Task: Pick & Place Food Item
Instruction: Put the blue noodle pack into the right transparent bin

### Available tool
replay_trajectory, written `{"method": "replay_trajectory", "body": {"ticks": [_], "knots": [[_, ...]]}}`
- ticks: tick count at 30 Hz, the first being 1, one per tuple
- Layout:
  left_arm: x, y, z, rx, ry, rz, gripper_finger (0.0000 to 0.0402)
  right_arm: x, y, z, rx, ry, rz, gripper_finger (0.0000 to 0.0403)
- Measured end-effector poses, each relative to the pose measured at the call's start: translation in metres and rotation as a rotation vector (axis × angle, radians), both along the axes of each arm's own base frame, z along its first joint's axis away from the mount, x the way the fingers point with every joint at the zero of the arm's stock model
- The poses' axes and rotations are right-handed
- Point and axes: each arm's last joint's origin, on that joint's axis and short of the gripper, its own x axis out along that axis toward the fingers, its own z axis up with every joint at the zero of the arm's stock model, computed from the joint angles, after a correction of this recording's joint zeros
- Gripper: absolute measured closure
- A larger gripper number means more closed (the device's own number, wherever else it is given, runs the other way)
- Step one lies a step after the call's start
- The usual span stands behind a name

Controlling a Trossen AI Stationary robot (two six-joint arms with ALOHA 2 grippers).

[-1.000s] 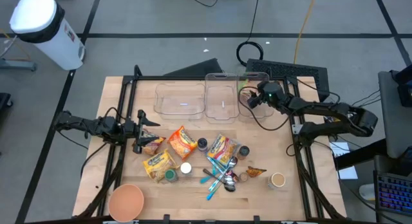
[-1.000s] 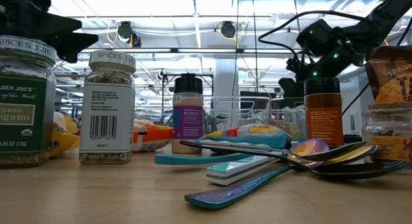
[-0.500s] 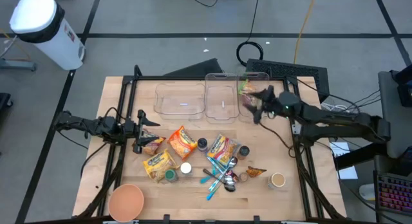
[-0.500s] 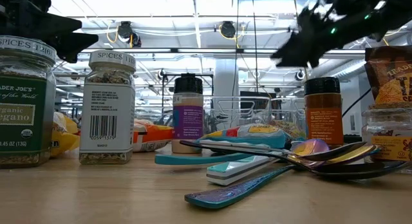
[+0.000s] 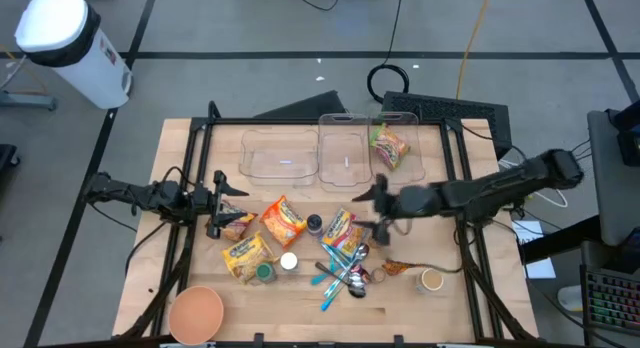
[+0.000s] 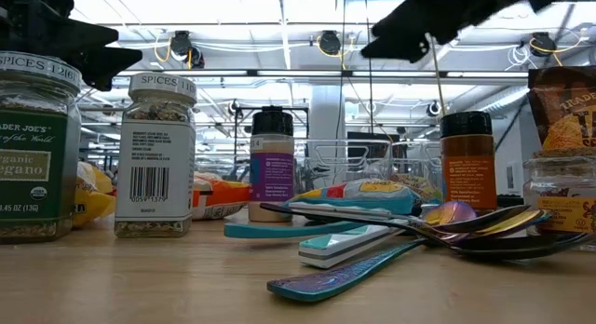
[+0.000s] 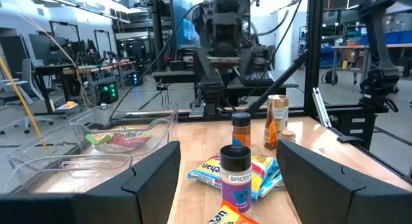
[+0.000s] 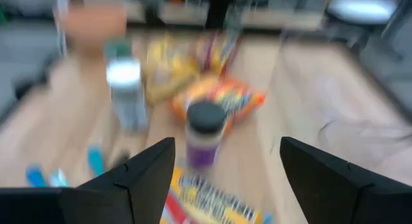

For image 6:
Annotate yellow ramen packet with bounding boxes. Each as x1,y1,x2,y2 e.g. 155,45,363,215
73,160,116,230

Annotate teal silicone spoon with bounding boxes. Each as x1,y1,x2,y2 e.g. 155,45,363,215
223,220,369,240

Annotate oregano jar green label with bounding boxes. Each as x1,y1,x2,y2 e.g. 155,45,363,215
0,51,83,245

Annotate thin tan hanging cord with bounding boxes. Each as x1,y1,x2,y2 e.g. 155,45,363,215
428,34,448,116

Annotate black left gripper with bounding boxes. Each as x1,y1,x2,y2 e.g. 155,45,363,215
0,0,143,93

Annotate silver spoon teal white handle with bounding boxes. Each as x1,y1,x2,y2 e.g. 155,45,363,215
297,204,532,270

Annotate teal green ramen packet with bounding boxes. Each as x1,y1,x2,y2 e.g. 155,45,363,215
284,178,423,217

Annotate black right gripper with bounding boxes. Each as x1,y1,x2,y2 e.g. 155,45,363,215
360,0,567,63

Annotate narrow clear plastic bin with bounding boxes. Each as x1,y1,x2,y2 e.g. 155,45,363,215
390,140,443,190
295,138,395,185

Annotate purple label spice bottle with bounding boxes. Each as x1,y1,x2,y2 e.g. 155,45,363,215
248,105,296,223

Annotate small glass jar yellow label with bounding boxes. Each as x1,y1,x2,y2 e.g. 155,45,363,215
521,149,596,253

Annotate iridescent rainbow metal spoon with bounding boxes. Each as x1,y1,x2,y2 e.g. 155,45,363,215
284,200,478,226
266,209,554,304

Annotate orange label spice bottle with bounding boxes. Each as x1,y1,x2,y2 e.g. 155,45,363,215
439,111,498,212

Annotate brown taco seasoning packet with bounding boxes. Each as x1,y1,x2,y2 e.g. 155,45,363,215
527,65,596,153

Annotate black hanging cable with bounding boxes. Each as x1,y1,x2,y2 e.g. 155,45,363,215
363,0,374,135
335,0,349,142

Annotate bagel seasoning jar white lid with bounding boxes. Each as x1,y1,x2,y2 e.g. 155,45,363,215
114,72,198,239

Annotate black metal spoon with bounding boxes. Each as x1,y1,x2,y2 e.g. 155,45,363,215
259,201,595,261

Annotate orange chicken ramen packet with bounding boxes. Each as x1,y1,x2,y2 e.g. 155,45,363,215
191,170,251,222

